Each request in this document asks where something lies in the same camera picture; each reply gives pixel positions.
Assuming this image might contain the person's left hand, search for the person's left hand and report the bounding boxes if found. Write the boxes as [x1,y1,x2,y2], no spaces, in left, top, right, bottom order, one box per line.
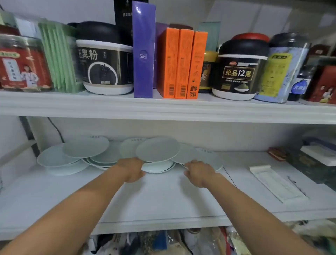
[117,157,145,183]

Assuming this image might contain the person's right hand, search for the person's right hand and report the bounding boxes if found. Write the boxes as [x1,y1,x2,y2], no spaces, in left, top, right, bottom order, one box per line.
[184,160,217,188]

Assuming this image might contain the pile of pale green plates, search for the pile of pale green plates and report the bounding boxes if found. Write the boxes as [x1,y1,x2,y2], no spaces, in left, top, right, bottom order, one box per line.
[36,135,177,177]

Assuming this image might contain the person's right forearm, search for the person's right forearm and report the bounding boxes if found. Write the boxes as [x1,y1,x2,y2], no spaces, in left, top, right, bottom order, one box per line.
[206,173,320,255]

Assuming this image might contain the person's left forearm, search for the person's left forearm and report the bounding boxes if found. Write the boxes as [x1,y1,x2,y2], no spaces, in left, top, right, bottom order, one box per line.
[0,164,131,255]

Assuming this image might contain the white jar brown lid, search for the white jar brown lid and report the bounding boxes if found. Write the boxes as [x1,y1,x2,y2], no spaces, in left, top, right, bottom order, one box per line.
[183,228,201,245]

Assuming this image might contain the clear glass jar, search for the clear glass jar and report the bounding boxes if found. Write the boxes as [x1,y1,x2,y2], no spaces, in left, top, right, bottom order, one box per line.
[197,227,227,255]

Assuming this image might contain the bag of dried herbs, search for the bag of dried herbs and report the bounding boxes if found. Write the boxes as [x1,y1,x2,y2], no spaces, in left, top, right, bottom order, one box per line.
[138,231,158,255]

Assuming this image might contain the white paper notepad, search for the white paper notepad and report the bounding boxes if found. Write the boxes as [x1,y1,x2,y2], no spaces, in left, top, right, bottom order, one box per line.
[248,165,309,204]

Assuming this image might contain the blue packet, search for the blue packet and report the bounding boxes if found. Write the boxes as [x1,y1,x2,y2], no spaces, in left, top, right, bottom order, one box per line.
[153,231,168,251]

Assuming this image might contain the small red brown box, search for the small red brown box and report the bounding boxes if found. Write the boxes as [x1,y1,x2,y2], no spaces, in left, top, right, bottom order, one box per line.
[267,146,289,162]

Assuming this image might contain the white black plastic bag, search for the white black plastic bag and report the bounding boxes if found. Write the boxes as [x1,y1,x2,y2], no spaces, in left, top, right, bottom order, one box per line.
[86,232,138,255]

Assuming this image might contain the black pen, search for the black pen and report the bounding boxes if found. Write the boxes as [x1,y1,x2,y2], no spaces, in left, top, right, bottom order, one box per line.
[287,175,307,197]

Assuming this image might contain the black tin yellow lid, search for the black tin yellow lid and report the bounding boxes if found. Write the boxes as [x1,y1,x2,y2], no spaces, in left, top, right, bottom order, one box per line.
[198,50,219,94]

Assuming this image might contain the tall purple box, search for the tall purple box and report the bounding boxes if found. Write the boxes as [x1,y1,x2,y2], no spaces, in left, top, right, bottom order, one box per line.
[132,1,156,98]

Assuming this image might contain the black tub bean picture label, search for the black tub bean picture label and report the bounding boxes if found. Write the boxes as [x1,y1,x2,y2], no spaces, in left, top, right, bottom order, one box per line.
[75,21,134,96]

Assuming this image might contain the black tub green powder label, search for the black tub green powder label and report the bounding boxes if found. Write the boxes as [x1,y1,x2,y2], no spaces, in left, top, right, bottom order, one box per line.
[212,39,270,101]

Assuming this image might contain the orange carton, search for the orange carton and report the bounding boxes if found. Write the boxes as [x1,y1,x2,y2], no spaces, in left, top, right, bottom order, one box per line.
[187,31,208,100]
[175,29,195,99]
[156,27,180,99]

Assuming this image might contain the clear box white lid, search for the clear box white lid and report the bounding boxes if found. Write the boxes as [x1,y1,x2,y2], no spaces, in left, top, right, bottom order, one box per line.
[285,147,336,192]

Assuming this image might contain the clear plastic sachet box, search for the clear plastic sachet box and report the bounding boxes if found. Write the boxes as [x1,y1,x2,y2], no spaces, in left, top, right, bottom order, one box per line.
[39,21,86,94]

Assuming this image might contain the flat white box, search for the flat white box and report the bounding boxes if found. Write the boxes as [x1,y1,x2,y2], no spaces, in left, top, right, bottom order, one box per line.
[300,145,336,167]

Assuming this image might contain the blue clear bag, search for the blue clear bag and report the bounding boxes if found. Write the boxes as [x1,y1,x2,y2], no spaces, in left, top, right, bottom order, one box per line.
[301,128,336,153]

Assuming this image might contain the dark bottle blue label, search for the dark bottle blue label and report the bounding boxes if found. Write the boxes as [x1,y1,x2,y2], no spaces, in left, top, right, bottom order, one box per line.
[287,63,314,102]

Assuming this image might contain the pale blue canister yellow label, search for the pale blue canister yellow label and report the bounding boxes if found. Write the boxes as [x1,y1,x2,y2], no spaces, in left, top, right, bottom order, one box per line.
[253,33,312,104]

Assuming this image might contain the dark purple box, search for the dark purple box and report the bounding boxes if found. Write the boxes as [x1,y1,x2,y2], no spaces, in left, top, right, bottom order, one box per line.
[153,22,170,89]

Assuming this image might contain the row of green sachets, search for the row of green sachets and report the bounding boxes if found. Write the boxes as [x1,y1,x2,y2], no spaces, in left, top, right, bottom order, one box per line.
[39,23,79,93]

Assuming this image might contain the pale teal box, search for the pale teal box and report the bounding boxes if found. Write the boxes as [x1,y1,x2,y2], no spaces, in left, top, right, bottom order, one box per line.
[197,22,221,52]

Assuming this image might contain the red lidded jar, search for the red lidded jar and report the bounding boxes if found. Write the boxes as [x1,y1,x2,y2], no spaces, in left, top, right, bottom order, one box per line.
[232,32,270,43]

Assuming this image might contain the tall black box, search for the tall black box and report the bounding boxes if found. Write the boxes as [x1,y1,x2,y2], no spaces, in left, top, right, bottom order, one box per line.
[113,0,149,47]

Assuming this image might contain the clear jar red label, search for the clear jar red label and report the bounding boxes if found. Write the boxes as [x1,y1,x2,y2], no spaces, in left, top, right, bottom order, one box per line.
[0,34,53,92]

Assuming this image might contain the red box with figure print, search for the red box with figure print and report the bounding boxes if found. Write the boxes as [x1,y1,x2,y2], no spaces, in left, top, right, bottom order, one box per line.
[304,65,336,105]

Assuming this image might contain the dark maroon box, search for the dark maroon box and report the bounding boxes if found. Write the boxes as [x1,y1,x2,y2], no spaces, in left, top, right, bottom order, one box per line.
[309,44,332,57]

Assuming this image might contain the clear plastic packet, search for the clear plastic packet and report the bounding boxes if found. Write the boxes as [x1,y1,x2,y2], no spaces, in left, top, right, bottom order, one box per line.
[14,17,48,37]

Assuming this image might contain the black cable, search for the black cable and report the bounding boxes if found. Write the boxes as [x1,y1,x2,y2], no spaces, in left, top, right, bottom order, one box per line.
[47,117,65,144]

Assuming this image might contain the grey metal rack post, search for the grey metal rack post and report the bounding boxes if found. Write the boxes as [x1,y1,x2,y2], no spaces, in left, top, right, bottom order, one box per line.
[19,116,40,158]

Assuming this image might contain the white metal rail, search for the white metal rail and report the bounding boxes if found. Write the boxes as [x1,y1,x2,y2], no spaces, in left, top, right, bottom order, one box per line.
[0,140,37,166]

